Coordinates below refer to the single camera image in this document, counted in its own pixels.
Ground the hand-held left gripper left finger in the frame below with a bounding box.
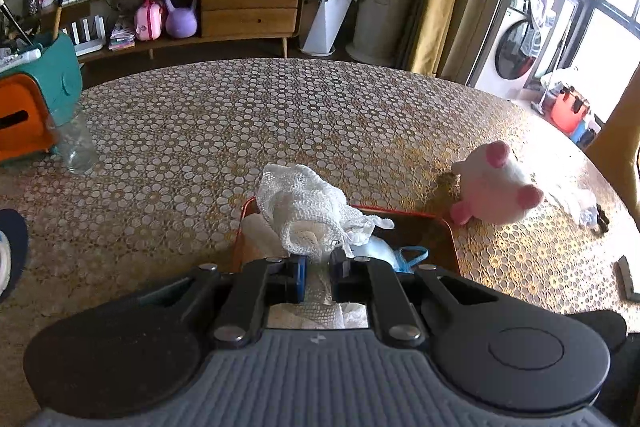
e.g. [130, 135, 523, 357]
[134, 254, 308, 351]

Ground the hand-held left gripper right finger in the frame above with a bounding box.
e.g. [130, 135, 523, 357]
[329, 249, 496, 349]

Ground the blue printed packet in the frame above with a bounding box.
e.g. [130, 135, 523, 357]
[350, 239, 401, 273]

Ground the white mesh cloth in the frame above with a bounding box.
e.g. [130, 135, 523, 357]
[256, 163, 396, 328]

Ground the red box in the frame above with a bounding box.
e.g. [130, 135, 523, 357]
[231, 196, 461, 278]

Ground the white and pink plush toy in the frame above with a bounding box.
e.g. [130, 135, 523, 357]
[449, 141, 545, 227]

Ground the grey flat box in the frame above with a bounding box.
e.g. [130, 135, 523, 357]
[617, 254, 640, 300]

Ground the blue fabric loop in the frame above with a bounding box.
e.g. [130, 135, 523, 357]
[397, 246, 430, 273]

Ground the clear plastic bag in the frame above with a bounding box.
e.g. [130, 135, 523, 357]
[542, 184, 601, 228]

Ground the wooden chair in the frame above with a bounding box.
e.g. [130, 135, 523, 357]
[585, 67, 640, 228]

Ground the red bucket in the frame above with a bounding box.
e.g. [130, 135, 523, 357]
[550, 84, 591, 135]

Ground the white planter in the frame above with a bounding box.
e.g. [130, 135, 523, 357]
[300, 0, 355, 56]

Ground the clear glass jar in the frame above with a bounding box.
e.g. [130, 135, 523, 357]
[54, 102, 98, 175]

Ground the wooden sideboard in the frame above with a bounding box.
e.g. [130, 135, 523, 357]
[37, 0, 307, 62]

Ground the dark blue object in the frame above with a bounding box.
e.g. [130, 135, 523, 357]
[0, 207, 29, 303]

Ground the white washing machine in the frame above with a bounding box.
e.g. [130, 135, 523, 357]
[472, 4, 546, 100]

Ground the purple kettlebell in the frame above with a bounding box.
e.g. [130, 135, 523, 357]
[164, 0, 199, 39]

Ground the pink small backpack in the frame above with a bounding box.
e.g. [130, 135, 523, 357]
[134, 0, 166, 42]

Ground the stack of books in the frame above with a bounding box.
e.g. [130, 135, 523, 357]
[109, 19, 137, 52]

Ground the teal container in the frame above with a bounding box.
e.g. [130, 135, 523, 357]
[20, 32, 83, 128]

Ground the orange container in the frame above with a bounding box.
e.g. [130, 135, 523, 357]
[0, 73, 58, 165]

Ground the white rack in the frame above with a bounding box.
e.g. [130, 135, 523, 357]
[65, 16, 107, 56]

